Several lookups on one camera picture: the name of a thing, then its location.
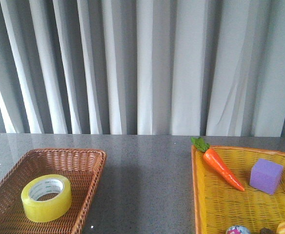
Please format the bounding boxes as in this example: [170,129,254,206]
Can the brown wicker basket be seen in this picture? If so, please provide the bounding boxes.
[0,148,107,234]

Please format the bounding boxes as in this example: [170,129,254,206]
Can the purple foam cube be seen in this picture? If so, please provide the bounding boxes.
[249,158,284,195]

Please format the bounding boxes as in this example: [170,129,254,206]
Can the yellow orange woven basket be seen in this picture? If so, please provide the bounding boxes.
[191,146,285,234]

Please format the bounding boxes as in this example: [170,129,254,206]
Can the dark brown toy piece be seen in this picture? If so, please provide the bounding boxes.
[260,228,276,234]

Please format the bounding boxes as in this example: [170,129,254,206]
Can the orange toy carrot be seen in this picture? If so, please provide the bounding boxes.
[190,136,245,191]

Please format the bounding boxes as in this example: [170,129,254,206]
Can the colourful patterned ball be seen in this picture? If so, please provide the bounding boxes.
[225,225,251,234]

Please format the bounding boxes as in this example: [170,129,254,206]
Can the yellow tape roll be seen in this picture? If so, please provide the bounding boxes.
[20,174,72,223]

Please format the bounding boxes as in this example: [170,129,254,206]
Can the grey pleated curtain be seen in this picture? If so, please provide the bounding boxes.
[0,0,285,137]

